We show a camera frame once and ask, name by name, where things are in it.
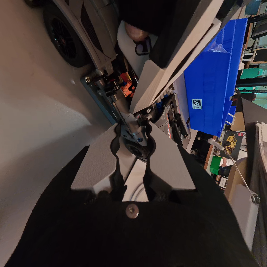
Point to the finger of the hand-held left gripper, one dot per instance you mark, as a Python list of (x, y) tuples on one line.
[(198, 50), (152, 83)]

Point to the lego instruction booklet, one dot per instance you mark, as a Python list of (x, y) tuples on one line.
[(256, 112)]

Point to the green plastic bin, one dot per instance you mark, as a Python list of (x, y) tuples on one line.
[(216, 165)]

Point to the grey lego car model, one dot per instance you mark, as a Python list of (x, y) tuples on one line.
[(64, 43)]

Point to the person's left hand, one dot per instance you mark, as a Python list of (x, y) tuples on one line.
[(136, 32)]

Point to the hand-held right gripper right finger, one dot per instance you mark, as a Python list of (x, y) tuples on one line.
[(171, 166)]

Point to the blue plastic storage bin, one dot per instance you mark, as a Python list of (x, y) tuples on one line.
[(212, 83)]

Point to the lego box with yellow car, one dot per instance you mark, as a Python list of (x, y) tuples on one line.
[(231, 141)]

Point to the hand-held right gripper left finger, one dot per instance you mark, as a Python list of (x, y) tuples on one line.
[(96, 166)]

